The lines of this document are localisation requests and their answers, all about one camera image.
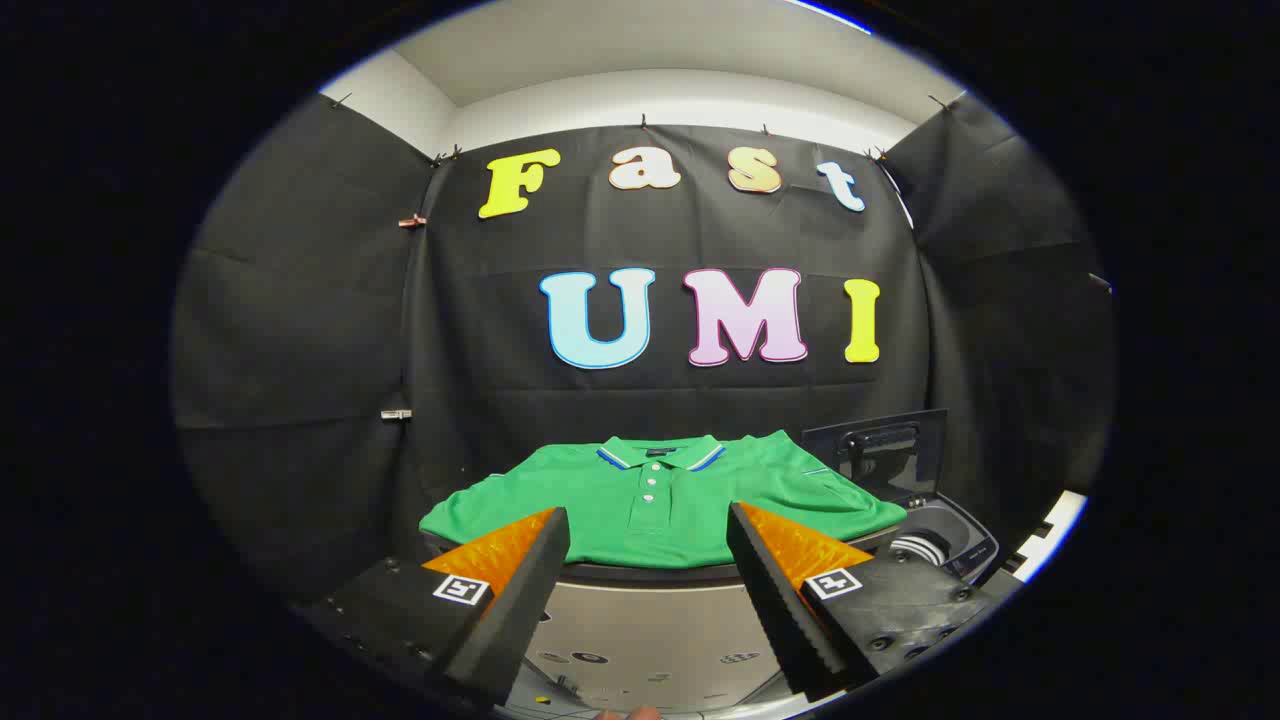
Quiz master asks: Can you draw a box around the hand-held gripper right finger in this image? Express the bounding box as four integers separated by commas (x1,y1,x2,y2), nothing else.
726,500,1001,701

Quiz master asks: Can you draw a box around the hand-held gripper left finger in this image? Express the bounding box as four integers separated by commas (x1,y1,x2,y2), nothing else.
300,506,571,707

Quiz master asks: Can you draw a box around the green polo shirt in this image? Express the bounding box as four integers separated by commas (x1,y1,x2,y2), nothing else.
418,430,909,571

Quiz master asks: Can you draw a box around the dark washing machine lid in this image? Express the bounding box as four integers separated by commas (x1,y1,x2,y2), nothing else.
802,408,949,506

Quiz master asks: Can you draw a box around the grey washing machine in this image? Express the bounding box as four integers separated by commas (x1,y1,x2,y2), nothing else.
880,495,1001,586

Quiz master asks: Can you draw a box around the white panel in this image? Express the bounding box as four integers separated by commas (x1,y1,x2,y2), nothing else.
1010,490,1089,581

